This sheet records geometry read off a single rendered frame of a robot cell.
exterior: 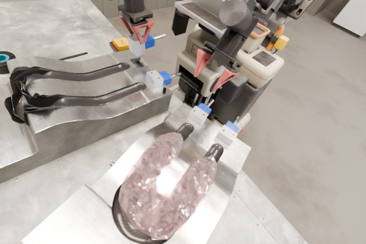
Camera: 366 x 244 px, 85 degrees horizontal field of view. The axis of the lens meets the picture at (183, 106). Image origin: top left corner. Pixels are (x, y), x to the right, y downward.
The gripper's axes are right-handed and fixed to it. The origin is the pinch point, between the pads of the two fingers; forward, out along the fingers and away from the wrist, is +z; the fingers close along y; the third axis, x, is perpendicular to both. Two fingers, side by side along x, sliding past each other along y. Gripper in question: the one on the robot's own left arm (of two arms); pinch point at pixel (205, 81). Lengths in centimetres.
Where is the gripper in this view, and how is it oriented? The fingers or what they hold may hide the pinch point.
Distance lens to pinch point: 56.2
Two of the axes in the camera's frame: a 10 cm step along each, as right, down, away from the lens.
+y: 7.1, 6.2, -3.3
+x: 5.0, -1.2, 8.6
